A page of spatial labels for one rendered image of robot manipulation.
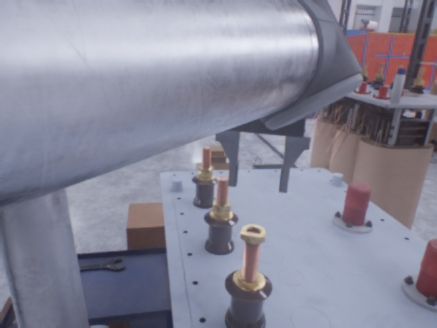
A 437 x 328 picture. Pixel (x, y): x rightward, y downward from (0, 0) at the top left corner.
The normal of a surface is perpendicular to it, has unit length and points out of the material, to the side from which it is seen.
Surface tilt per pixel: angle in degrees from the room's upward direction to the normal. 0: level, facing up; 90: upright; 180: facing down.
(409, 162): 90
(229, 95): 104
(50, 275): 85
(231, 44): 77
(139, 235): 90
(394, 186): 90
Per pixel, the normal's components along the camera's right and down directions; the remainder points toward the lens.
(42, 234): 0.67, 0.19
